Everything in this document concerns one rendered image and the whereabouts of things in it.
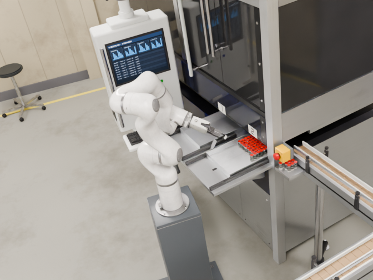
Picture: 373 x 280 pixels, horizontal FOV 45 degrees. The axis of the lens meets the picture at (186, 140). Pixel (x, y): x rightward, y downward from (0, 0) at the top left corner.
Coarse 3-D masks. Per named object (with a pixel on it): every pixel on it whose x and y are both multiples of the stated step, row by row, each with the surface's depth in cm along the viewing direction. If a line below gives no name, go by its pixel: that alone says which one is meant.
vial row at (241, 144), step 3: (240, 141) 277; (240, 144) 276; (243, 144) 274; (240, 147) 277; (243, 147) 274; (246, 147) 272; (249, 147) 271; (243, 150) 275; (246, 150) 271; (249, 150) 268; (249, 153) 270; (252, 153) 267; (255, 153) 265; (255, 156) 265; (255, 159) 267
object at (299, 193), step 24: (360, 120) 284; (312, 144) 272; (336, 144) 281; (360, 144) 293; (360, 168) 306; (240, 192) 321; (264, 192) 286; (288, 192) 279; (312, 192) 292; (240, 216) 339; (264, 216) 301; (288, 216) 291; (312, 216) 304; (336, 216) 319; (264, 240) 317; (288, 240) 304
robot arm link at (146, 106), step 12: (132, 96) 195; (144, 96) 193; (132, 108) 194; (144, 108) 192; (156, 108) 194; (144, 120) 199; (144, 132) 207; (156, 132) 211; (156, 144) 215; (168, 144) 219; (168, 156) 220; (180, 156) 225
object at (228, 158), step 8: (224, 144) 279; (232, 144) 282; (208, 152) 276; (216, 152) 279; (224, 152) 278; (232, 152) 277; (240, 152) 275; (216, 160) 273; (224, 160) 272; (232, 160) 271; (240, 160) 269; (248, 160) 268; (256, 160) 267; (224, 168) 265; (232, 168) 264; (240, 168) 258
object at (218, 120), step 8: (216, 112) 310; (208, 120) 309; (216, 120) 308; (224, 120) 306; (232, 120) 305; (184, 128) 302; (192, 128) 304; (216, 128) 300; (224, 128) 298; (232, 128) 297; (240, 128) 291; (192, 136) 297; (200, 136) 295; (208, 136) 294; (200, 144) 288; (208, 144) 284
